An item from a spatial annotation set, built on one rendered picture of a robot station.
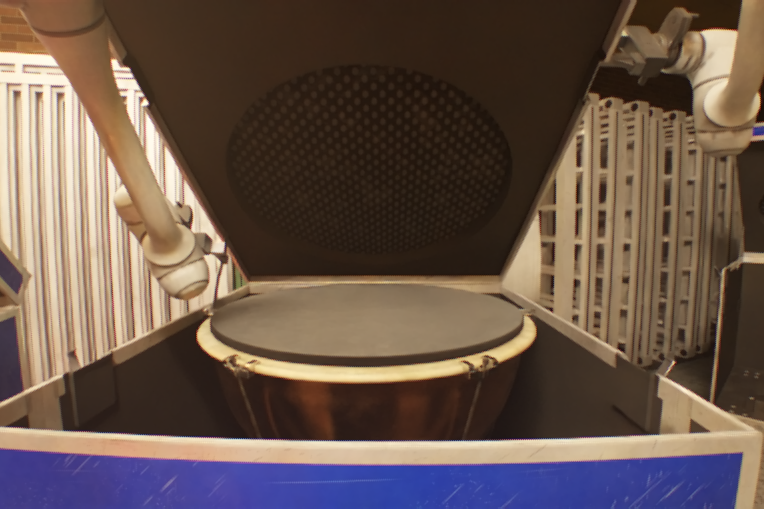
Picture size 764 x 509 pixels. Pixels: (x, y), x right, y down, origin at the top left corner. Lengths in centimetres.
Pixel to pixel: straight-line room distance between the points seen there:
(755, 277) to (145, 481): 359
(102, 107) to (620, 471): 90
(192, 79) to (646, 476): 109
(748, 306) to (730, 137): 267
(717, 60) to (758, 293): 268
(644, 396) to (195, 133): 114
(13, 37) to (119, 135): 339
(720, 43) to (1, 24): 419
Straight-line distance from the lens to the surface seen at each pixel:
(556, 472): 57
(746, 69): 101
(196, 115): 112
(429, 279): 162
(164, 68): 106
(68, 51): 74
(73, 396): 89
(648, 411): 84
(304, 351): 76
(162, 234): 85
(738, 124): 111
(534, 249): 206
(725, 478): 69
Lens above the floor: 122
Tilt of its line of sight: 5 degrees down
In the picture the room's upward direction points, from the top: straight up
